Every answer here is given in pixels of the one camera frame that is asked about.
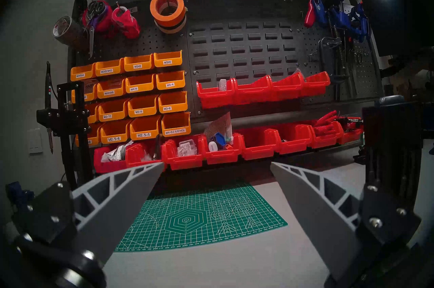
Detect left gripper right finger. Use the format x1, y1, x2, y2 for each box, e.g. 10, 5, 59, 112
271, 162, 421, 281

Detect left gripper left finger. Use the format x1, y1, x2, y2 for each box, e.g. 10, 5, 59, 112
14, 162, 165, 266

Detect red storage bin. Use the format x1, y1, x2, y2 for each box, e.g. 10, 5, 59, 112
196, 79, 236, 109
309, 121, 343, 149
276, 123, 314, 155
162, 135, 206, 171
94, 145, 127, 174
337, 126, 364, 145
302, 71, 331, 97
270, 72, 305, 101
203, 133, 244, 165
233, 75, 273, 105
125, 141, 166, 169
239, 128, 281, 160

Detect white crumpled plastic bag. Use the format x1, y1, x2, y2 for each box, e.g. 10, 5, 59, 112
101, 141, 133, 162

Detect orange bin labelled M2.5-6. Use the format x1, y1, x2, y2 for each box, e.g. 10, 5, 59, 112
100, 119, 132, 144

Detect orange screw bin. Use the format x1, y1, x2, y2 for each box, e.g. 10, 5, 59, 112
75, 123, 102, 148
71, 82, 99, 103
85, 103, 100, 124

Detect green cutting mat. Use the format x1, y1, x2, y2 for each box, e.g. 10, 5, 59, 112
115, 182, 288, 253

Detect orange bin labelled M2.5-5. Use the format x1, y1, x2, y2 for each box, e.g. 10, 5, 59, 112
130, 116, 163, 141

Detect orange bin labelled M3-12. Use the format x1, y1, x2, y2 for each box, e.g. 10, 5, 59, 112
98, 98, 130, 122

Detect black metal stand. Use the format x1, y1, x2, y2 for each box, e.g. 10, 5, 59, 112
37, 81, 94, 186

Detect clear labelled parts packet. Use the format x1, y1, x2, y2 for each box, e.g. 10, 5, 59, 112
177, 140, 198, 157

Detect small blue vise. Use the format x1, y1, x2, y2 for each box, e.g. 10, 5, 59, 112
5, 181, 34, 210

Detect black and red tool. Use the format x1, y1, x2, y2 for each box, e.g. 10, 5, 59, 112
337, 115, 364, 132

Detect orange bin labelled M4-0.7X6 HEX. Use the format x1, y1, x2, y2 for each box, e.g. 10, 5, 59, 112
161, 112, 192, 137

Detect orange bin labelled M3-8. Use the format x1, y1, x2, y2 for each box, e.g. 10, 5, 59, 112
127, 95, 160, 118

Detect orange bin labelled M4X4X6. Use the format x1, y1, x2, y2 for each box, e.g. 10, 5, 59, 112
97, 78, 126, 99

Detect orange bin labelled M3-6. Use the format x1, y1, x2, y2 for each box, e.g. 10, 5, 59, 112
158, 91, 189, 113

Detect white bottle blue cap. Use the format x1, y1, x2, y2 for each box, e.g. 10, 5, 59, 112
208, 132, 227, 152

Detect orange bin labelled M4-6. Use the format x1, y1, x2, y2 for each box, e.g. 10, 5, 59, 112
125, 74, 157, 94

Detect orange bin labelled M3X5X4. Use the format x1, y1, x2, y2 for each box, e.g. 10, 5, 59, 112
70, 63, 96, 82

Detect silver foil packet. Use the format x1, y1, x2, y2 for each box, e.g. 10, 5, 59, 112
203, 112, 234, 143

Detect black pen-shaped tool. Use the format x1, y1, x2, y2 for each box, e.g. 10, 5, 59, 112
45, 61, 55, 154

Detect orange bin labelled M3-4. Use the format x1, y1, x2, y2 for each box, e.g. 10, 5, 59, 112
156, 71, 186, 90

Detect orange bin labelled M3X8 BAD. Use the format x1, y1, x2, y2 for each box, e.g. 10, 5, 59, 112
95, 58, 125, 77

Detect orange bin labelled M3X6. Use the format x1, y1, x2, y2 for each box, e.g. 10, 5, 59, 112
153, 50, 183, 68

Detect grey C-clamp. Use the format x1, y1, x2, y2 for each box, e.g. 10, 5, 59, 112
318, 36, 350, 84

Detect red tape dispenser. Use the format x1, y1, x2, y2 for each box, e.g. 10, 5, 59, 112
111, 6, 141, 39

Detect black and cream tape roll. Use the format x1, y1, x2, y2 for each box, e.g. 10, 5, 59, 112
154, 14, 188, 35

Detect red tape roll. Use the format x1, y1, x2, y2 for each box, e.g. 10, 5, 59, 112
82, 1, 113, 33

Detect orange tape roll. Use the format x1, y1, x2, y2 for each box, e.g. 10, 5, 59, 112
150, 0, 188, 28

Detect blue trigger clamp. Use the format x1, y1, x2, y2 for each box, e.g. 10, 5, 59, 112
349, 0, 371, 43
325, 0, 355, 40

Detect black monitor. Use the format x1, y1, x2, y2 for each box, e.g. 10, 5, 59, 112
366, 0, 434, 57

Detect red-handled tools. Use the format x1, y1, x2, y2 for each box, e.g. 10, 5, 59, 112
314, 110, 339, 135

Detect white wall switch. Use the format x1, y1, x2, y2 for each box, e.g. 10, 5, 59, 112
28, 129, 43, 154

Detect scissors with black handles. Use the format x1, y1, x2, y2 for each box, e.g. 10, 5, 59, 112
84, 1, 105, 58

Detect grey duct tape roll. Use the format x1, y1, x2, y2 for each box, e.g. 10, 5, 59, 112
52, 16, 89, 50

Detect grey louvered wall panel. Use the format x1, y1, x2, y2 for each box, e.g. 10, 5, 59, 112
186, 18, 305, 118

